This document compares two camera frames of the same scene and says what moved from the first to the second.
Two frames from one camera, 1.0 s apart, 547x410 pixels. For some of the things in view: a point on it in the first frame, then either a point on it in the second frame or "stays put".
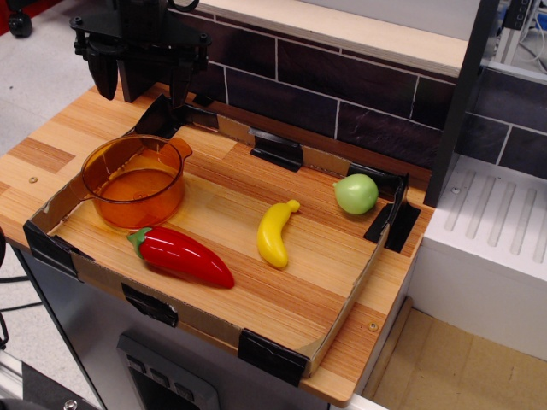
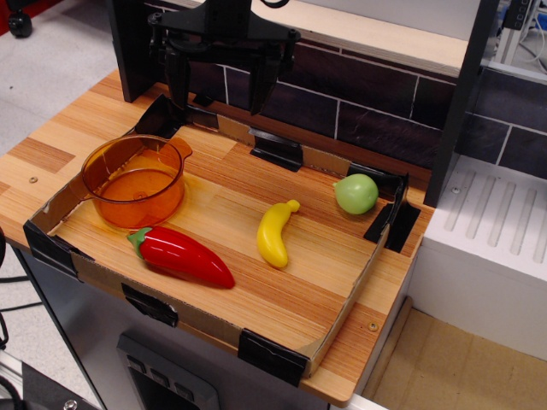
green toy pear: (356, 193) stays put
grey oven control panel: (160, 381) stays put
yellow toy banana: (272, 232) stays put
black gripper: (141, 30) -> (222, 26)
